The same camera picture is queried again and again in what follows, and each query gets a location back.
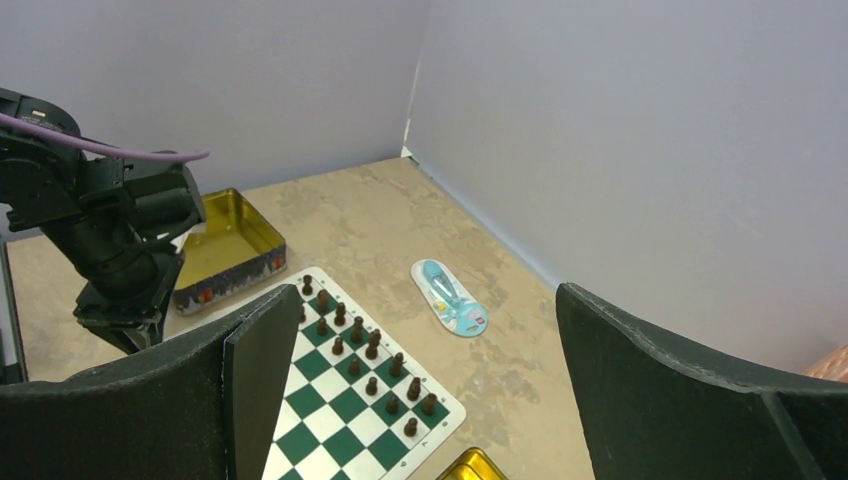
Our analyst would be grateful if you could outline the dark chess piece c7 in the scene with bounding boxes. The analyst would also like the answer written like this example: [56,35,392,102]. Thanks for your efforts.
[331,337,345,356]

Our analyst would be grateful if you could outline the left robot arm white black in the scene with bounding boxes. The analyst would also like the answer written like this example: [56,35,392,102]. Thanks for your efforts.
[1,90,206,354]

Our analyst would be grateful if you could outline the dark chess piece f8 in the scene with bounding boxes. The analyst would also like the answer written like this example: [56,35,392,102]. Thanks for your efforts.
[388,352,404,378]

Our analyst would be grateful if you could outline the dark chess piece d7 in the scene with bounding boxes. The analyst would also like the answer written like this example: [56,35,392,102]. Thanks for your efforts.
[347,356,361,377]

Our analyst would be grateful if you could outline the empty gold tin lid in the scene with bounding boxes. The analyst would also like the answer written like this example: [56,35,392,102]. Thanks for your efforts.
[436,447,508,480]

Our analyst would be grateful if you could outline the gold tin with white pieces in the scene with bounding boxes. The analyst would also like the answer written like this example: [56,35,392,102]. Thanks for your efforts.
[171,188,287,316]

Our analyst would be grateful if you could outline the dark chess piece g7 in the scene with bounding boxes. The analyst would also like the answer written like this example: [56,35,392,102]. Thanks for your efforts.
[403,417,418,438]

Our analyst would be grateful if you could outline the green white chess board mat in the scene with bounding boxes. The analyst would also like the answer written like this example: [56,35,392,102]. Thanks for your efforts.
[263,267,466,479]

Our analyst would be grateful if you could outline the dark chess piece e7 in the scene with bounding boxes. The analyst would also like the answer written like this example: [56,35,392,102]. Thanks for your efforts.
[365,377,379,396]

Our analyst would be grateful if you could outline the dark chess piece b8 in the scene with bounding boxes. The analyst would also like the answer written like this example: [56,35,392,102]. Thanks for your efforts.
[316,289,331,314]

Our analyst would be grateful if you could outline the dark chess piece g8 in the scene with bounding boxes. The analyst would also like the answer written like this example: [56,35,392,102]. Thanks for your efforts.
[406,377,422,402]

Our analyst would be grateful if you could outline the dark chess piece c8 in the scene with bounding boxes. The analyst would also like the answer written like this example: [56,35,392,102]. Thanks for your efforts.
[333,302,347,327]

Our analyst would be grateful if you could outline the blue packaged stapler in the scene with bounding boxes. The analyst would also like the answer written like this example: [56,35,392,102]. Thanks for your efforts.
[410,259,489,338]

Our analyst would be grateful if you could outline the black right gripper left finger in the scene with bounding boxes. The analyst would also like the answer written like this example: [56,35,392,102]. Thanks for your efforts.
[1,285,303,479]

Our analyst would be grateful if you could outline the dark chess piece h8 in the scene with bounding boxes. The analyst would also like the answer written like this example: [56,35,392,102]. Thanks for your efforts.
[421,393,438,416]

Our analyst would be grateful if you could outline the dark chess piece d8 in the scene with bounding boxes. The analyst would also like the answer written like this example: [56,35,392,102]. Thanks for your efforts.
[350,316,364,345]

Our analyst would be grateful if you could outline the dark chess piece f7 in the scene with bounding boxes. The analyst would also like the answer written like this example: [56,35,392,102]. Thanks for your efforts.
[385,394,400,415]

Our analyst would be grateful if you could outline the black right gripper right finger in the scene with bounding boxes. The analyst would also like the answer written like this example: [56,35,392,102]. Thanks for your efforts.
[556,283,847,479]

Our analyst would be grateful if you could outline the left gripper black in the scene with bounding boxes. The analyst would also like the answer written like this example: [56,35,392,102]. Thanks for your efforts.
[73,251,184,355]

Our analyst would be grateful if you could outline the dark chess piece e8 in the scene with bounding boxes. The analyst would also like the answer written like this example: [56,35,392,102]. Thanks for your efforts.
[365,328,382,360]

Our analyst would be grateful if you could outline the dark chess piece a8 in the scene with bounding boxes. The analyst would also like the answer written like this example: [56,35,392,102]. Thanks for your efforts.
[301,274,313,296]

